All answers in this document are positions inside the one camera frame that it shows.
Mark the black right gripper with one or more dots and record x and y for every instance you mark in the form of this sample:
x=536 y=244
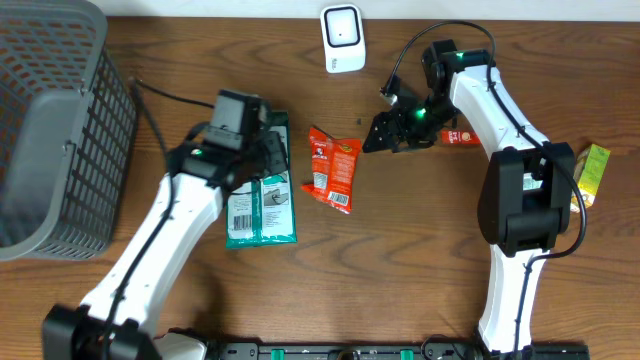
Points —
x=383 y=122

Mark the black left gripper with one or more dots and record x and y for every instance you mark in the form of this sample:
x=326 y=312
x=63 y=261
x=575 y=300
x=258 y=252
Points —
x=276 y=142

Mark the red snack stick packet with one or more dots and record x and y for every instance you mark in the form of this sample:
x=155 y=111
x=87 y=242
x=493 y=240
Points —
x=455 y=137

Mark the red chips bag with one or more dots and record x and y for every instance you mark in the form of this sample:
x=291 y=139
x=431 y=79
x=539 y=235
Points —
x=333 y=169

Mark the green snack bag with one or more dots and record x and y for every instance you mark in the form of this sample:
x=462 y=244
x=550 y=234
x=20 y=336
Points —
x=261 y=211

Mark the green yellow juice carton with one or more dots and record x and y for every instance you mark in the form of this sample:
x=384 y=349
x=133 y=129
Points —
x=589 y=170

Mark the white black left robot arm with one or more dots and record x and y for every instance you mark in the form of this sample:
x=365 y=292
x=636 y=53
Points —
x=118 y=318

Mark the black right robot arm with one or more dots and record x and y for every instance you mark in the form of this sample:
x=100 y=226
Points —
x=525 y=199

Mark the white barcode scanner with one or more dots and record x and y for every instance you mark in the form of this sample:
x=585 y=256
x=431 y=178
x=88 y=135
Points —
x=343 y=38

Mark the grey plastic mesh basket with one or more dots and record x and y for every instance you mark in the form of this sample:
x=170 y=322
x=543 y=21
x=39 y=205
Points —
x=68 y=126

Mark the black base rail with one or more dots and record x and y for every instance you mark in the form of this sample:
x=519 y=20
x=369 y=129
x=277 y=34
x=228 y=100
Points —
x=433 y=349

